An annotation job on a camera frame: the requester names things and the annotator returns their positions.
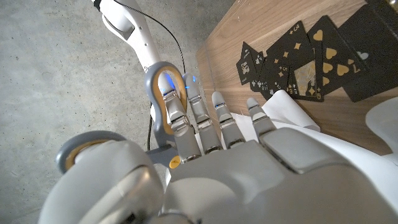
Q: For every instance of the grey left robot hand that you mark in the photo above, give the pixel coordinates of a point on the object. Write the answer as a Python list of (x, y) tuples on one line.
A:
[(248, 186)]

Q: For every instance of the white receipt paper strip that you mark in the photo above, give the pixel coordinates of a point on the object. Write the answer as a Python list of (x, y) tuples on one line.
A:
[(289, 112)]

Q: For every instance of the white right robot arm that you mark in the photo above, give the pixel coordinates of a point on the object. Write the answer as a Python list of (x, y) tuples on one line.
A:
[(136, 34)]

